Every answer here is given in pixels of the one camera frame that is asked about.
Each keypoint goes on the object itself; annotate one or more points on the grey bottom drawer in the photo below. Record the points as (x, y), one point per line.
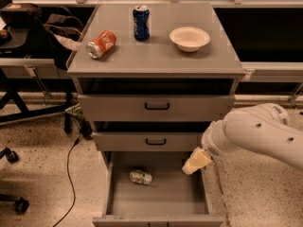
(173, 199)

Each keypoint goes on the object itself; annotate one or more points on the black bag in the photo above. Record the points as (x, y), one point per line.
(26, 35)

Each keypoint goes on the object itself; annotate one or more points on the grey drawer cabinet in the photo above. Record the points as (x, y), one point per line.
(158, 57)

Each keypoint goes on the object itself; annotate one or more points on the black drawer handle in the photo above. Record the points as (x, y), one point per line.
(150, 142)
(156, 107)

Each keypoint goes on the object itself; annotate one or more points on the grey middle drawer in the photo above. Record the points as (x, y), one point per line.
(130, 136)

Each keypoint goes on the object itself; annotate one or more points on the grey drawer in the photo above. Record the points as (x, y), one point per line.
(173, 199)
(130, 136)
(174, 100)

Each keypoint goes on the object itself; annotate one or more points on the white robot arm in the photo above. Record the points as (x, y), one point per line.
(263, 129)

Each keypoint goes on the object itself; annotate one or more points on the orange soda can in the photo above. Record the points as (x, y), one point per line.
(104, 42)

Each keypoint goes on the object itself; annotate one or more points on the blue pepsi can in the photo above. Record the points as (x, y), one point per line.
(141, 15)

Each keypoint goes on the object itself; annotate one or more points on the black top drawer handle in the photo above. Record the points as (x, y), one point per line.
(156, 107)

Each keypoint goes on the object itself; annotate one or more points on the black middle drawer handle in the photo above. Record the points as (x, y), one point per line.
(150, 142)

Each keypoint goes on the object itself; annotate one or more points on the green chip bag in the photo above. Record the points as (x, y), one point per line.
(77, 113)

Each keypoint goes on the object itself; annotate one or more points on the grey top drawer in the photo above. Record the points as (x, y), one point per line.
(174, 100)

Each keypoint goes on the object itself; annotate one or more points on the white bowl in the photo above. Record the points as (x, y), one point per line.
(189, 39)

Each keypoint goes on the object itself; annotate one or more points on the dark jacket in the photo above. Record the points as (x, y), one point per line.
(67, 26)

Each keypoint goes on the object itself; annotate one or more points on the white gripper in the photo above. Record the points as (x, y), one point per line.
(210, 141)

